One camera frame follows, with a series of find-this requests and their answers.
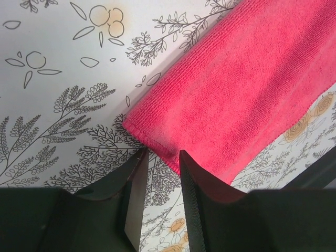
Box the red microfiber towel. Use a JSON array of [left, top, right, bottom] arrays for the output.
[[122, 1, 335, 183]]

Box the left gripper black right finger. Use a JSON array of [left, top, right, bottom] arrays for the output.
[[180, 151, 335, 251]]

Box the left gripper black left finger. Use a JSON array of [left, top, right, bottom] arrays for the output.
[[1, 149, 149, 251]]

